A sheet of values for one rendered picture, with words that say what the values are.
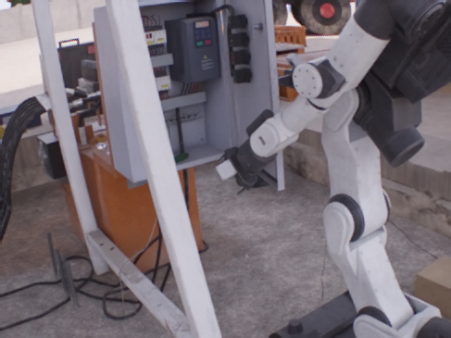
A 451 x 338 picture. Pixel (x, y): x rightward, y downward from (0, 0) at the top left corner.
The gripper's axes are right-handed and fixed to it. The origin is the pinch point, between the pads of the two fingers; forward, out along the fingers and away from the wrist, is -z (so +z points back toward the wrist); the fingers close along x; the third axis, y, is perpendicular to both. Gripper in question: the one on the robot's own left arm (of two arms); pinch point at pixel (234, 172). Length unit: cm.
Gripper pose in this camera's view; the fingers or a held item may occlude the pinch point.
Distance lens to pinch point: 146.5
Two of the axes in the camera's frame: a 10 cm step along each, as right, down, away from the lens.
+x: -5.1, -8.5, 1.3
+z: 4.3, -3.9, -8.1
